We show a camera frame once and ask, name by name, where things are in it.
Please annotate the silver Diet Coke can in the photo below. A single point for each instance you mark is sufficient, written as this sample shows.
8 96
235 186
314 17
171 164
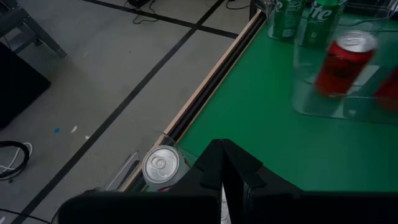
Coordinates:
160 163

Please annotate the green table mat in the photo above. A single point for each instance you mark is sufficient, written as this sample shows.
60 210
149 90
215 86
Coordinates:
264 124

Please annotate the green Sprite can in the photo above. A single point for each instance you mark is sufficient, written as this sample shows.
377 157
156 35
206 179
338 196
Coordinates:
287 18
321 21

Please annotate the red Coke can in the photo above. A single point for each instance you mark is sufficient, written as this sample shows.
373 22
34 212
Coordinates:
339 71
388 93

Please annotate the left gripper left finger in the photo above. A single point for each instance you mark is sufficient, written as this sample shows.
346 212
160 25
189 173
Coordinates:
211 174

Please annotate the black cabinet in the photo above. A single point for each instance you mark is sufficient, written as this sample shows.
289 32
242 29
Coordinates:
18 84

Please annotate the black table frame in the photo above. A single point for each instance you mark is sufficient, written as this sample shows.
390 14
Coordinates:
216 84

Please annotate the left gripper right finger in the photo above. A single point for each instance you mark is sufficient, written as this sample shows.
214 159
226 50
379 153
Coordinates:
245 177

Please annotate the clear plastic bin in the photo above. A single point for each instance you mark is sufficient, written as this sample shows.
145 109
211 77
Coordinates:
270 28
122 170
311 105

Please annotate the grey metal table leg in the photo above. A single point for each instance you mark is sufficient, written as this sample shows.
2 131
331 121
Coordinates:
46 37

